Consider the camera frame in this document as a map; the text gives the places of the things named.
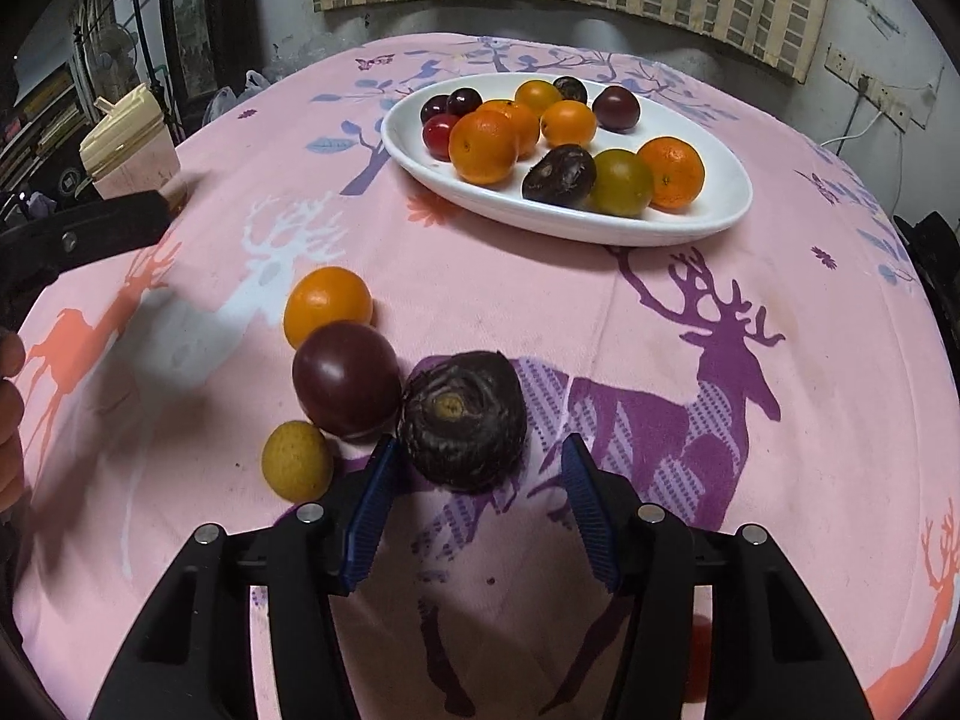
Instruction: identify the red plum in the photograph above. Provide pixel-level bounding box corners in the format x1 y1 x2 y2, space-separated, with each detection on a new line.
422 116 462 161

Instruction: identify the standing fan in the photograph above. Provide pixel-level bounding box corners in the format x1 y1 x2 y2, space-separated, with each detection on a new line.
88 21 142 95

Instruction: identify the person's left hand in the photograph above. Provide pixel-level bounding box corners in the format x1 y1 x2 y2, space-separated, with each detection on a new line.
0 330 28 515

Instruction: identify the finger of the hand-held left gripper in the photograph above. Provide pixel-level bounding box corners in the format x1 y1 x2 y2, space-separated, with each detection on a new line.
0 191 175 293

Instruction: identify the dark wrinkled fruit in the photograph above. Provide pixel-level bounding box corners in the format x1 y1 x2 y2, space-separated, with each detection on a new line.
397 350 528 494

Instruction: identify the small yellow fruit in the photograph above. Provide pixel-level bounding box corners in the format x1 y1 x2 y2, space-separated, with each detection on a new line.
261 421 335 503

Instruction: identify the dark passion fruit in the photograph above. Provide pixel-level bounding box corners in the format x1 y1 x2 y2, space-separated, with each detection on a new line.
522 144 599 206

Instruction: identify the clear plastic bag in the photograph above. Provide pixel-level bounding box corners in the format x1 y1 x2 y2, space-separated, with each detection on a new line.
202 70 272 126

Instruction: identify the white oval plate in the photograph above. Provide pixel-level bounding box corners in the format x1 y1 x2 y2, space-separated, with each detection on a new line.
380 73 754 247

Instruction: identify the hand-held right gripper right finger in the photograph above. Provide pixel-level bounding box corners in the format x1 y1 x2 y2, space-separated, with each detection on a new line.
561 433 875 720

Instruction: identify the plastic jar with beige lid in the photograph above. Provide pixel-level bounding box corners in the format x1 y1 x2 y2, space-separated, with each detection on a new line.
79 82 185 215

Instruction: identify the dark purple plum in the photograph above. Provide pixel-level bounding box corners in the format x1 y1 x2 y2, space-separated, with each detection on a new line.
592 85 641 133
292 320 403 442

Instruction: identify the small orange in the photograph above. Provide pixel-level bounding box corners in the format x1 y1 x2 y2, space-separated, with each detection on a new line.
514 79 563 113
283 266 374 350
540 100 599 149

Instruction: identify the green-yellow orange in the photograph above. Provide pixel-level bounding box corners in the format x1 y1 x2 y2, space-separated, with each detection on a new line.
589 149 655 217

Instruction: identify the dark framed picture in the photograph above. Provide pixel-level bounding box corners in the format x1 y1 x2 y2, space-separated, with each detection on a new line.
159 0 230 132

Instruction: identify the pink deer printed tablecloth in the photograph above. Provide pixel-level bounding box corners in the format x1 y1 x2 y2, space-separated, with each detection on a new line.
11 31 960 720

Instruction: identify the white cable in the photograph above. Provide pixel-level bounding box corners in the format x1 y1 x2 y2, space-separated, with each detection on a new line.
817 106 902 152

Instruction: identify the large mandarin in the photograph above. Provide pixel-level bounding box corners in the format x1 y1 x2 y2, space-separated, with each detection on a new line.
477 100 542 160
450 111 520 186
637 136 706 212

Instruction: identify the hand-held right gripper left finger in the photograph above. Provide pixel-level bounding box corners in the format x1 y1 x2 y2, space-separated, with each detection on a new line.
88 433 406 720

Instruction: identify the bookshelf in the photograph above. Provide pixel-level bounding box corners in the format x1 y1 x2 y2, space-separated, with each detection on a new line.
0 52 98 203

